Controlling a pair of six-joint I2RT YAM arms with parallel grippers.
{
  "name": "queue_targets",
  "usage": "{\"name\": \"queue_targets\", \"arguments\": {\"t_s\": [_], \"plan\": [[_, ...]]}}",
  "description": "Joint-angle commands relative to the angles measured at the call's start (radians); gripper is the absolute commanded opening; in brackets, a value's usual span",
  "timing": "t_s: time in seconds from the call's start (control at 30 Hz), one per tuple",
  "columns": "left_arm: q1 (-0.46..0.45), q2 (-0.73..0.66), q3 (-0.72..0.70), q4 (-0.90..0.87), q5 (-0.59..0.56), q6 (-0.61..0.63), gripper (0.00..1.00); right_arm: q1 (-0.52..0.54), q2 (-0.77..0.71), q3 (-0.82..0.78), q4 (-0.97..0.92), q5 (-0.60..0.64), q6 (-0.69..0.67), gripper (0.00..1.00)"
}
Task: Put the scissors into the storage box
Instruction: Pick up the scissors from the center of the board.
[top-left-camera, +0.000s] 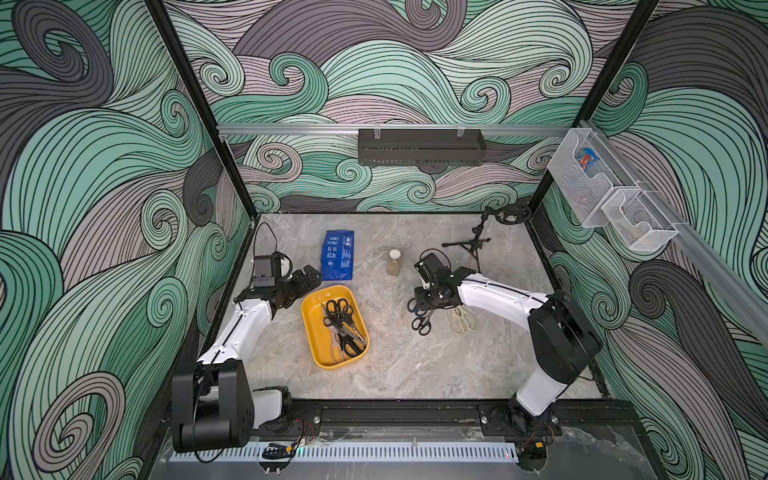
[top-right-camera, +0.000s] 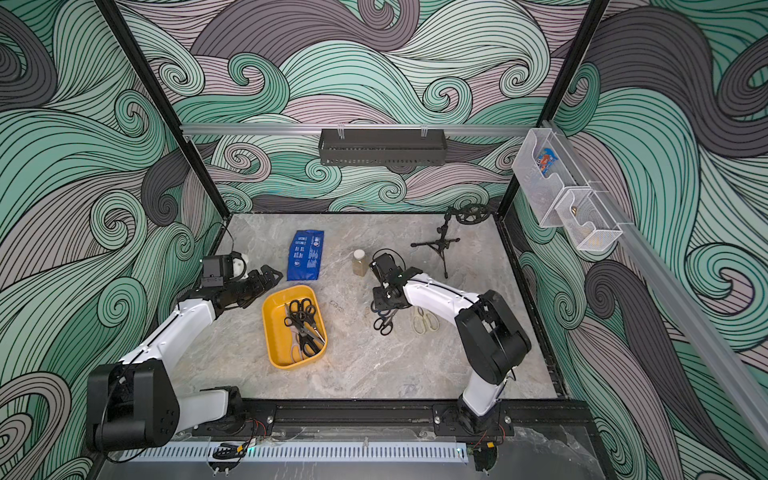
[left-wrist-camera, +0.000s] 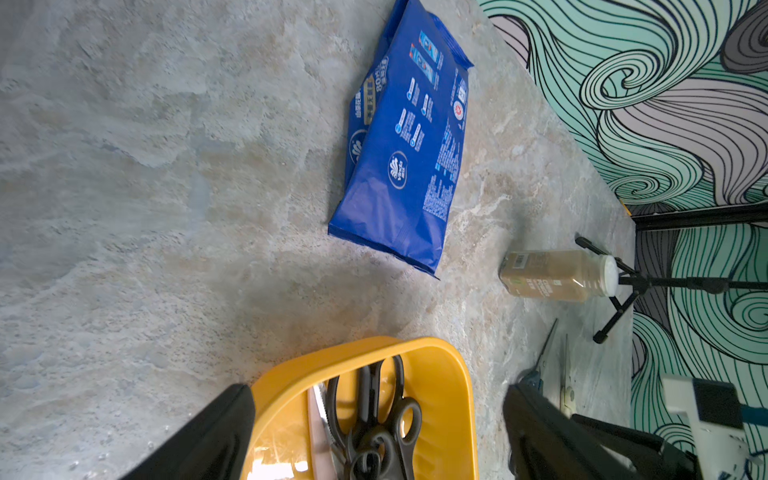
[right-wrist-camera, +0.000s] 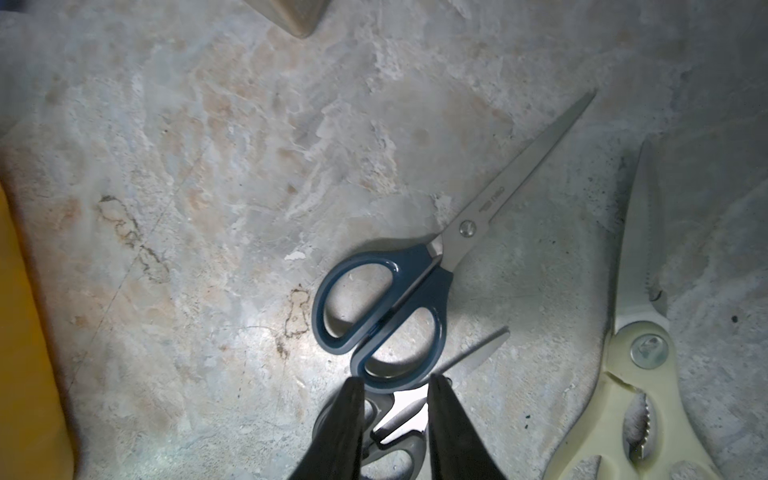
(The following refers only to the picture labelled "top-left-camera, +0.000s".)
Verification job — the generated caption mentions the small black scissors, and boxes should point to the small black scissors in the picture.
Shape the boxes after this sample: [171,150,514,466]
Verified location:
[407,298,434,336]

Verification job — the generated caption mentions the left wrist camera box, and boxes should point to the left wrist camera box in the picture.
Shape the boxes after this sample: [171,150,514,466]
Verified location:
[249,251,293,288]

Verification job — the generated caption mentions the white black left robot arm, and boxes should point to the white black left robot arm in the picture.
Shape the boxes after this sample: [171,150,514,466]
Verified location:
[171,266,321,456]

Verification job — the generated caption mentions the aluminium rail right wall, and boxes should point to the aluminium rail right wall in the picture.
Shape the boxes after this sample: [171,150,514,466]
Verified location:
[579,120,767,346]

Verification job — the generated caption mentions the blue wet wipes pack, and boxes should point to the blue wet wipes pack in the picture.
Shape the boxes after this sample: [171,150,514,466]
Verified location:
[321,230,355,281]

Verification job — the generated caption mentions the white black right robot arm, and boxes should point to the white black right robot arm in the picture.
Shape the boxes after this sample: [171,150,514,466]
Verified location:
[408,253,603,435]

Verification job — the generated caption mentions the black mini tripod stand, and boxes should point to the black mini tripod stand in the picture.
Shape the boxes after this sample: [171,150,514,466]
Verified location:
[441,203,533,272]

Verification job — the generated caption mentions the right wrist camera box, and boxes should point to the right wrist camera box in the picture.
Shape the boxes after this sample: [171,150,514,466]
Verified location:
[414,253,450,286]

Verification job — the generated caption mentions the yellow storage box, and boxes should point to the yellow storage box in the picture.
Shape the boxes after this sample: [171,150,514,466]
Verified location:
[301,285,370,370]

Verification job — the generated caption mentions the black corner frame post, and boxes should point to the black corner frame post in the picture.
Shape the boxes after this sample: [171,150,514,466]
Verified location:
[527,0,661,214]
[145,0,260,223]

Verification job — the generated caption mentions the beige handled scissors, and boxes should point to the beige handled scissors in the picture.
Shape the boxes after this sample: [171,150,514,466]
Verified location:
[449,306,478,335]

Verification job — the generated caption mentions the black corner frame post right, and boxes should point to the black corner frame post right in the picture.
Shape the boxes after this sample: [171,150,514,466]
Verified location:
[527,0,661,214]

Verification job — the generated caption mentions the small amber liquid bottle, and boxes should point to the small amber liquid bottle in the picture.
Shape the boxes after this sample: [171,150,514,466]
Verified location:
[387,249,402,277]

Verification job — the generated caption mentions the white slotted cable duct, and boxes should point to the white slotted cable duct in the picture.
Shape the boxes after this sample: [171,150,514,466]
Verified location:
[167,442,520,464]

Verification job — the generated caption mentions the large clear wall bin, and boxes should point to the large clear wall bin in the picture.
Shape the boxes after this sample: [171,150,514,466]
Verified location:
[548,128,632,228]

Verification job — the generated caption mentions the black wall mounted tray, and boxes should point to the black wall mounted tray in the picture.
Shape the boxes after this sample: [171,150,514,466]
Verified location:
[357,129,488,169]

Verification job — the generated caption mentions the small clear wall bin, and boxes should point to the small clear wall bin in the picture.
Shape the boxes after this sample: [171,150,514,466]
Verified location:
[601,187,678,253]

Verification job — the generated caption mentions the long thin black scissors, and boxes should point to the long thin black scissors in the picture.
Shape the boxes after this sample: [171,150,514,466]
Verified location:
[324,313,367,346]

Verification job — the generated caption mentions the black corner frame post left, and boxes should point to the black corner frame post left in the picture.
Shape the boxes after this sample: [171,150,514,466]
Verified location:
[145,0,260,223]

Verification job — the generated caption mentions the aluminium rail back wall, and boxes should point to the aluminium rail back wall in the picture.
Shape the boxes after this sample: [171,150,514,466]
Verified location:
[217,123,570,137]

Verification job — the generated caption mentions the large black handled scissors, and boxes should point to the large black handled scissors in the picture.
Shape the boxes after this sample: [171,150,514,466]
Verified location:
[322,298,367,362]

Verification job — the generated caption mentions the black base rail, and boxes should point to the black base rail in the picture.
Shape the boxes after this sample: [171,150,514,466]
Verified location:
[287,398,643,439]

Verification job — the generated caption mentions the aluminium rail wall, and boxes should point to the aluminium rail wall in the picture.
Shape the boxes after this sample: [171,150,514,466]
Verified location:
[579,120,767,346]
[217,123,570,137]

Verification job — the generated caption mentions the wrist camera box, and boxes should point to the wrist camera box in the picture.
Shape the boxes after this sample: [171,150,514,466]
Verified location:
[414,253,450,286]
[249,251,293,288]

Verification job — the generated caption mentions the colourful item in bin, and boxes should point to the colourful item in bin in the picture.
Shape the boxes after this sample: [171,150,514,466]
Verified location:
[574,147,601,174]

